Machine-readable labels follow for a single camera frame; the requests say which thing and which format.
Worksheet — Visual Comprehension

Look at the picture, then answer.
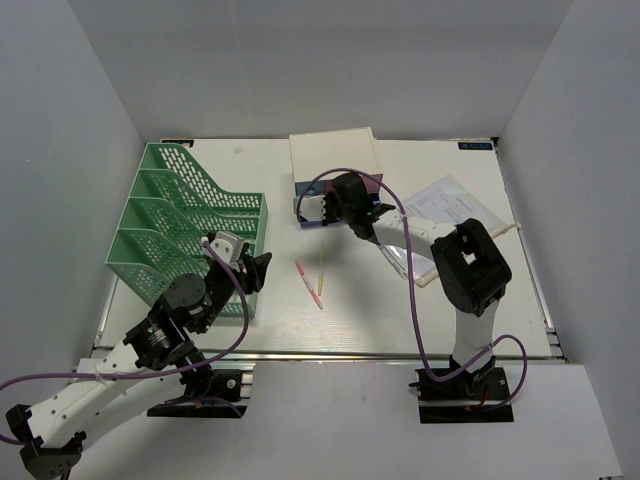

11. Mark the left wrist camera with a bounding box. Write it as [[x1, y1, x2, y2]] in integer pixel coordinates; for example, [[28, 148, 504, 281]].
[[200, 231, 246, 270]]

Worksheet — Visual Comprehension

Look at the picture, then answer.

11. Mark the pink drawer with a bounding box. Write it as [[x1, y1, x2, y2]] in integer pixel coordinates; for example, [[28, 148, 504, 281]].
[[324, 173, 383, 194]]

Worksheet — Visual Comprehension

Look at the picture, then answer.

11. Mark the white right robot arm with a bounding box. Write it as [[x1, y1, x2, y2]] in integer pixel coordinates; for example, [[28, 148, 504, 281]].
[[319, 169, 512, 399]]

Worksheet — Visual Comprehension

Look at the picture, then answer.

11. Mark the aluminium table edge rail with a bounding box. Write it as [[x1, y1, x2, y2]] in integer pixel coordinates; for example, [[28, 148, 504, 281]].
[[92, 348, 571, 364]]

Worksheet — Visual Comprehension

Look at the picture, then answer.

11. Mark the green file organizer rack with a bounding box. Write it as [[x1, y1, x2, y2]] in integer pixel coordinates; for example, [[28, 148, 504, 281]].
[[106, 143, 268, 306]]

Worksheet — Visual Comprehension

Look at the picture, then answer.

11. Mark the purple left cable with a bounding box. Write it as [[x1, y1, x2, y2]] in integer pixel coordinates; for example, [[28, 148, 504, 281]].
[[0, 238, 251, 446]]

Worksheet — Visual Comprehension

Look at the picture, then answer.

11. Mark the purple-blue wide drawer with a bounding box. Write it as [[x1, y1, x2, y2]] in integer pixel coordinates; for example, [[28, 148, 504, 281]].
[[299, 192, 340, 227]]

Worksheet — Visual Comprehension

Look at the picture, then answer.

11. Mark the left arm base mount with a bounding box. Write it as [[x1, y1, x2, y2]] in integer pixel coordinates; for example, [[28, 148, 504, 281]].
[[146, 360, 253, 419]]

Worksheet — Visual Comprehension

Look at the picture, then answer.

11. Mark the purple cable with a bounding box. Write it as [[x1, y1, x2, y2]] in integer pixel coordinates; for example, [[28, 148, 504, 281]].
[[0, 238, 251, 446], [295, 167, 529, 412]]

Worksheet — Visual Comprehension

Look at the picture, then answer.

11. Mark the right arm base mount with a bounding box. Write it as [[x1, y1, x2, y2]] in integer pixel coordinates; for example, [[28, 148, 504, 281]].
[[408, 353, 514, 424]]

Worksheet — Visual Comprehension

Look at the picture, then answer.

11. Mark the yellow highlighter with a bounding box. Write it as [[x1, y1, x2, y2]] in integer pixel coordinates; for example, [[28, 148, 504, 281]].
[[317, 244, 326, 297]]

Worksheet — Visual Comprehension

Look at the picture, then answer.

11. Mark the light blue drawer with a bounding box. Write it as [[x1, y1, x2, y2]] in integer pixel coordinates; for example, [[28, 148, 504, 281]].
[[294, 180, 324, 196]]

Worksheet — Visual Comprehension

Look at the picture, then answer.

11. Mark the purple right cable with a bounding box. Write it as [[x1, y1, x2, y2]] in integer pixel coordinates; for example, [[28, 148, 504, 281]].
[[295, 167, 529, 412]]

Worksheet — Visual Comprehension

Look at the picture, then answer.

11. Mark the pink highlighter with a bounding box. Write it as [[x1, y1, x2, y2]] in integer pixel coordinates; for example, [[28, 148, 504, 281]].
[[294, 260, 324, 310]]

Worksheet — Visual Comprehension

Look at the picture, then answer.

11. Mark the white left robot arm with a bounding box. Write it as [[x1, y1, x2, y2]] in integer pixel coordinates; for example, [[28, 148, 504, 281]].
[[6, 243, 272, 479]]

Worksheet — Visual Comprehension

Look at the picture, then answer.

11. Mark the cream drawer cabinet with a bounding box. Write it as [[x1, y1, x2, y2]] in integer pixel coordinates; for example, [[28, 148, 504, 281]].
[[289, 127, 383, 184]]

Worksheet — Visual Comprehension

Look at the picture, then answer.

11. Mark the clear document folder with papers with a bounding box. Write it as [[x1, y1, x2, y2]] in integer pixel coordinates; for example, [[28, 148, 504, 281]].
[[378, 175, 521, 288]]

